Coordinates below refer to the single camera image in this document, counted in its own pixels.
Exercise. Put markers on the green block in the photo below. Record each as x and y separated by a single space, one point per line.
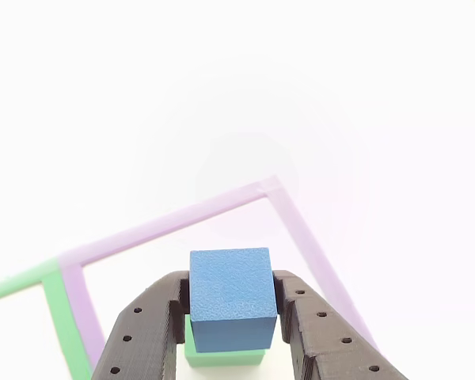
221 358

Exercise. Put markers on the green tape square frame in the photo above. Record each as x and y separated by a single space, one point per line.
63 316

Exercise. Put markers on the small blue cube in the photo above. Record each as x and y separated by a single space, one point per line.
229 285

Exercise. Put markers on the purple tape square frame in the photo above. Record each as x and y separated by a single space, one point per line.
182 217

